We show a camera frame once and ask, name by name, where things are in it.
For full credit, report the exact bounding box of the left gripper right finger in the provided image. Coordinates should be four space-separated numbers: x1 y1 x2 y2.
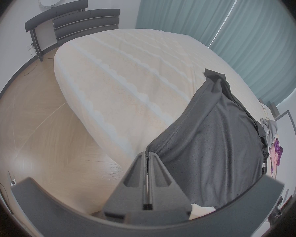
148 152 193 220

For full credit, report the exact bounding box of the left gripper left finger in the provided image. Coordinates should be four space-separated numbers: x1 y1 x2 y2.
103 151 148 223

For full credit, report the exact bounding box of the black T-shirt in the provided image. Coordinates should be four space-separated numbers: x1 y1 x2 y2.
146 69 270 209

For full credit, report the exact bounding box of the pink garment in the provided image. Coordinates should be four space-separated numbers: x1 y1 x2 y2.
269 146 282 176

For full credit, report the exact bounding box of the grey garment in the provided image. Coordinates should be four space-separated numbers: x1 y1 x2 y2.
260 118 279 145

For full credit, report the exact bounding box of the bed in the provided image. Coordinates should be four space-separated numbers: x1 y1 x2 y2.
54 29 296 220

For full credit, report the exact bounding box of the white printed pillow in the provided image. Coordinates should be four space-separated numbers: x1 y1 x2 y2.
261 103 274 121

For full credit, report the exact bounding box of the grey bedside table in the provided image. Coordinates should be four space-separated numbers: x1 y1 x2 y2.
259 98 280 119

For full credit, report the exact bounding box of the blue-green curtain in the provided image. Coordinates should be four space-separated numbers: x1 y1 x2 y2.
135 0 245 49
208 0 296 106

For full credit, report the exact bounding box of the black chest of drawers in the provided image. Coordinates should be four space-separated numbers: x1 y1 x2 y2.
53 8 120 41

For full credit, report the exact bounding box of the dark grey dressing table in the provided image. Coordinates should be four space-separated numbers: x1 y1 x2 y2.
25 0 88 62

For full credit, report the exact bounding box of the black cable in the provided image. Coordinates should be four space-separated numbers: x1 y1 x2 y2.
23 58 55 76

